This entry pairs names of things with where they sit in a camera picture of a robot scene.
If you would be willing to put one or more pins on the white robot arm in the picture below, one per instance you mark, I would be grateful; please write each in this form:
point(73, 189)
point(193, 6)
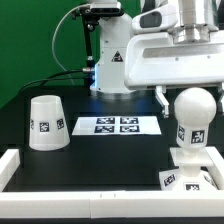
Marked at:
point(197, 19)

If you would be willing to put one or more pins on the white front fence bar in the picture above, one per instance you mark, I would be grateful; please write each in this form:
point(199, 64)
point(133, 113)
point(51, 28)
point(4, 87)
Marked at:
point(112, 204)

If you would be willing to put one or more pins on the white lamp bulb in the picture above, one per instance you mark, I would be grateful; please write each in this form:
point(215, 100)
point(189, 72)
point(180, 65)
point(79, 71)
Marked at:
point(194, 109)

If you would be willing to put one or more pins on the white left fence bar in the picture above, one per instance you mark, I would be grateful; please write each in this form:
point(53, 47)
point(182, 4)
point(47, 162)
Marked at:
point(9, 163)

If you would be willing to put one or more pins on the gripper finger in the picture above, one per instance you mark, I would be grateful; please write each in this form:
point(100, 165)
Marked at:
point(160, 96)
point(220, 102)

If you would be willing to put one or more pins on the white lamp base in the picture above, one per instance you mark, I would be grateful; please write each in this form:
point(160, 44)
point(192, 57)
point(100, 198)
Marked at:
point(188, 174)

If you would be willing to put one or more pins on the white right fence bar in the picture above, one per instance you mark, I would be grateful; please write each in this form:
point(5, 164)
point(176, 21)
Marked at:
point(217, 168)

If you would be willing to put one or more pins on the white fence bar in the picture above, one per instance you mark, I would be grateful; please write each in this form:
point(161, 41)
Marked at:
point(9, 163)
point(112, 204)
point(217, 168)

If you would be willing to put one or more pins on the white lamp shade cone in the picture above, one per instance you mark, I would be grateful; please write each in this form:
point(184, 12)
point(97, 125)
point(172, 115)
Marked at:
point(48, 128)

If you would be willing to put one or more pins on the black camera on stand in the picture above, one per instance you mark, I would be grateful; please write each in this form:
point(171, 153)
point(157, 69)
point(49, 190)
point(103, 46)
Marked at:
point(91, 15)

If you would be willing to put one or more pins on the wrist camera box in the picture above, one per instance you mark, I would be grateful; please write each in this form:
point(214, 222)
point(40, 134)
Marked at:
point(156, 20)

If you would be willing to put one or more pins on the white marker sheet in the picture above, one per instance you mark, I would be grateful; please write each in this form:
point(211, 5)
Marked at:
point(117, 125)

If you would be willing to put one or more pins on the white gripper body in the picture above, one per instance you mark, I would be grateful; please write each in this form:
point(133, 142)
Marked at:
point(154, 60)

